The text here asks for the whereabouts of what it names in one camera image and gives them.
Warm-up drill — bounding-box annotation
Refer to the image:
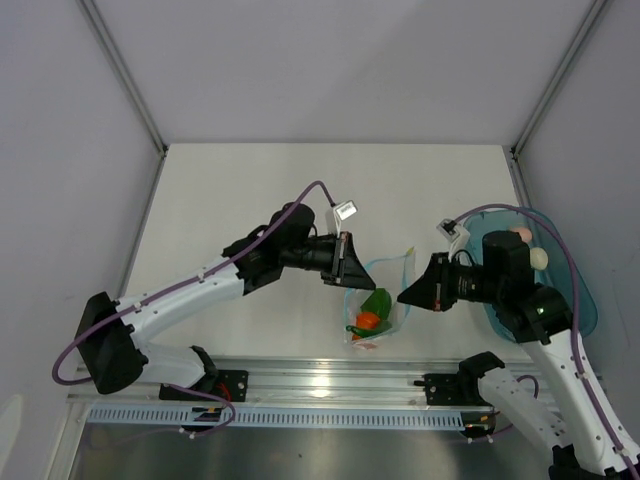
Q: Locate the teal plastic tray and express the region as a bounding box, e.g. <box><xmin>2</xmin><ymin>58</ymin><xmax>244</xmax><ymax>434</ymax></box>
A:
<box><xmin>462</xmin><ymin>209</ymin><xmax>599</xmax><ymax>337</ymax></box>

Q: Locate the aluminium frame post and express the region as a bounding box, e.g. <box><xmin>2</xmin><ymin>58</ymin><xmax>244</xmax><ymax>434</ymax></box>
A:
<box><xmin>510</xmin><ymin>0</ymin><xmax>614</xmax><ymax>162</ymax></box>
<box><xmin>76</xmin><ymin>0</ymin><xmax>168</xmax><ymax>157</ymax></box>

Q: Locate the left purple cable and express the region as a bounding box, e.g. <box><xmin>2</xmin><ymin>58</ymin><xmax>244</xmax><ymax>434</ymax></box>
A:
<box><xmin>50</xmin><ymin>180</ymin><xmax>337</xmax><ymax>442</ymax></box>

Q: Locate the purple cable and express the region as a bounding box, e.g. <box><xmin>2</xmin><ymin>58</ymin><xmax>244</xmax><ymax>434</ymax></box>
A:
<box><xmin>50</xmin><ymin>180</ymin><xmax>337</xmax><ymax>442</ymax></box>
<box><xmin>449</xmin><ymin>202</ymin><xmax>640</xmax><ymax>471</ymax></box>

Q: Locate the white slotted cable duct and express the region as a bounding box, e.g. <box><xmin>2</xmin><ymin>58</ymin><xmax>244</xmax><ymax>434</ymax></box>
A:
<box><xmin>87</xmin><ymin>404</ymin><xmax>465</xmax><ymax>431</ymax></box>

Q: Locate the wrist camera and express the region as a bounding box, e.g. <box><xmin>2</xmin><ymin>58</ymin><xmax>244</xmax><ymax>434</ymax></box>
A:
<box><xmin>325</xmin><ymin>200</ymin><xmax>358</xmax><ymax>235</ymax></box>
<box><xmin>437</xmin><ymin>219</ymin><xmax>470</xmax><ymax>260</ymax></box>

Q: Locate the white toy egg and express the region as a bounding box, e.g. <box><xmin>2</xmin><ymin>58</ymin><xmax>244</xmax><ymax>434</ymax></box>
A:
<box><xmin>529</xmin><ymin>247</ymin><xmax>549</xmax><ymax>271</ymax></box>

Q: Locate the orange toy pumpkin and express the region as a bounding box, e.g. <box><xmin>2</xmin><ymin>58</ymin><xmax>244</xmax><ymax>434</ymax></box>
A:
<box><xmin>352</xmin><ymin>312</ymin><xmax>382</xmax><ymax>341</ymax></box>

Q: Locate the pink toy egg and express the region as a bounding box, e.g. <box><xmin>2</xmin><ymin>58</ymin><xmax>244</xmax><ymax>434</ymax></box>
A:
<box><xmin>509</xmin><ymin>226</ymin><xmax>533</xmax><ymax>244</ymax></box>

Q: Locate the left aluminium frame post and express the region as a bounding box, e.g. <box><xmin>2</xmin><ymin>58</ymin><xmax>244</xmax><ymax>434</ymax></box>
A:
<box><xmin>76</xmin><ymin>0</ymin><xmax>168</xmax><ymax>157</ymax></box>

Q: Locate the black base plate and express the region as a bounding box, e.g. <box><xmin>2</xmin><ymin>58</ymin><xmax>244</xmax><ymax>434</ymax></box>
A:
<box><xmin>159</xmin><ymin>370</ymin><xmax>249</xmax><ymax>403</ymax></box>
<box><xmin>413</xmin><ymin>373</ymin><xmax>484</xmax><ymax>407</ymax></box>

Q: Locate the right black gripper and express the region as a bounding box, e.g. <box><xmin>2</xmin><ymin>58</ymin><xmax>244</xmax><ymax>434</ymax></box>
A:
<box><xmin>397</xmin><ymin>252</ymin><xmax>503</xmax><ymax>311</ymax></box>

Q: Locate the clear zip top bag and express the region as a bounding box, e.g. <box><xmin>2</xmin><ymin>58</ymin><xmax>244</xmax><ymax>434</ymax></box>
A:
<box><xmin>343</xmin><ymin>247</ymin><xmax>415</xmax><ymax>350</ymax></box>

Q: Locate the green toy bell pepper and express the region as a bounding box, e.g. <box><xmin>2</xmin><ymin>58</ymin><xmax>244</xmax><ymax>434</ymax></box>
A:
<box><xmin>360</xmin><ymin>288</ymin><xmax>393</xmax><ymax>320</ymax></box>

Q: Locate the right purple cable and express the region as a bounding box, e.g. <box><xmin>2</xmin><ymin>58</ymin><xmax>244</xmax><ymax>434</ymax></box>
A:
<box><xmin>449</xmin><ymin>202</ymin><xmax>640</xmax><ymax>471</ymax></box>

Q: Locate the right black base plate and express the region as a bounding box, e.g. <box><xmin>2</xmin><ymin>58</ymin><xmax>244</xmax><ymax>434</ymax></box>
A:
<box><xmin>413</xmin><ymin>373</ymin><xmax>484</xmax><ymax>407</ymax></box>

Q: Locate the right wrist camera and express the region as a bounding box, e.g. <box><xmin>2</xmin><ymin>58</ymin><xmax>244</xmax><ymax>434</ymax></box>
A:
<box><xmin>437</xmin><ymin>219</ymin><xmax>470</xmax><ymax>260</ymax></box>

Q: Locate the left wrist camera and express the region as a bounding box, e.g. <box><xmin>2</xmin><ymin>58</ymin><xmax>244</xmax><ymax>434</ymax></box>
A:
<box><xmin>325</xmin><ymin>200</ymin><xmax>358</xmax><ymax>235</ymax></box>

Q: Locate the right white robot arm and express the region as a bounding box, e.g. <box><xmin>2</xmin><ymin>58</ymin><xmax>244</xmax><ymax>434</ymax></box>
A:
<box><xmin>397</xmin><ymin>231</ymin><xmax>639</xmax><ymax>479</ymax></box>

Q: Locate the aluminium mounting rail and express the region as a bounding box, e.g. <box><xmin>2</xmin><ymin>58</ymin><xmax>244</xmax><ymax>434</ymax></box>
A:
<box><xmin>67</xmin><ymin>354</ymin><xmax>561</xmax><ymax>412</ymax></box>

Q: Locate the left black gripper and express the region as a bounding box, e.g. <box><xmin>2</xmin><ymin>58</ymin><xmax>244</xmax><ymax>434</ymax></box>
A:
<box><xmin>281</xmin><ymin>231</ymin><xmax>375</xmax><ymax>290</ymax></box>

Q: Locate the right aluminium frame post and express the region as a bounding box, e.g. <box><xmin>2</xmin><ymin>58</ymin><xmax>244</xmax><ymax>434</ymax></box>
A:
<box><xmin>510</xmin><ymin>0</ymin><xmax>614</xmax><ymax>162</ymax></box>

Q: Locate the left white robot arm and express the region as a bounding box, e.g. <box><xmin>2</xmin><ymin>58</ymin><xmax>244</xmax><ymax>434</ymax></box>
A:
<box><xmin>76</xmin><ymin>201</ymin><xmax>376</xmax><ymax>400</ymax></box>

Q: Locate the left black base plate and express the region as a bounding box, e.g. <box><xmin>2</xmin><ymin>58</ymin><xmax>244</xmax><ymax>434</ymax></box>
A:
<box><xmin>159</xmin><ymin>370</ymin><xmax>249</xmax><ymax>403</ymax></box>

